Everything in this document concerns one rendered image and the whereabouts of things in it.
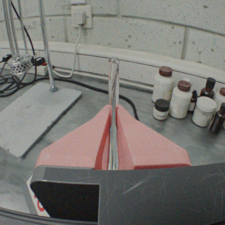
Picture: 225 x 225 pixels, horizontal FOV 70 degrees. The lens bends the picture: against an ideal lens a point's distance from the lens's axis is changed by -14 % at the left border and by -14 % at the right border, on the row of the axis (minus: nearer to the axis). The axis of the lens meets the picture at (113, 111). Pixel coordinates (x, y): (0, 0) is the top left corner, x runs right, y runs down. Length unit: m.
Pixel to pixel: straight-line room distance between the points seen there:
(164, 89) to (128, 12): 0.27
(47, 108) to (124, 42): 0.34
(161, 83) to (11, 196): 0.47
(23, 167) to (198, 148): 0.41
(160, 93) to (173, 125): 0.10
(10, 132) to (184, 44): 0.58
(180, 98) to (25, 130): 0.41
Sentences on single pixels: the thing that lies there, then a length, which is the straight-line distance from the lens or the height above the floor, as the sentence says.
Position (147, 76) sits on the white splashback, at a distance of 0.62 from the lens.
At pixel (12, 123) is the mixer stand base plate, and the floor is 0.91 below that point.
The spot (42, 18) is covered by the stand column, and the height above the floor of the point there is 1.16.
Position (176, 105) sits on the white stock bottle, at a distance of 0.51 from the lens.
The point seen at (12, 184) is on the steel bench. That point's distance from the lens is 0.42.
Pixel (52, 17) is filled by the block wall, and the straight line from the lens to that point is 0.80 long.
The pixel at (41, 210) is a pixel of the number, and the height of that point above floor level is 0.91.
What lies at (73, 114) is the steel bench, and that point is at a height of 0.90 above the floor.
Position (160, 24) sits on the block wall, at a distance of 0.61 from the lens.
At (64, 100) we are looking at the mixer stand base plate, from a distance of 0.57.
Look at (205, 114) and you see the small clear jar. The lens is 0.50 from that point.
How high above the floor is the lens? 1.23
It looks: 38 degrees down
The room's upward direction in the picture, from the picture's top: straight up
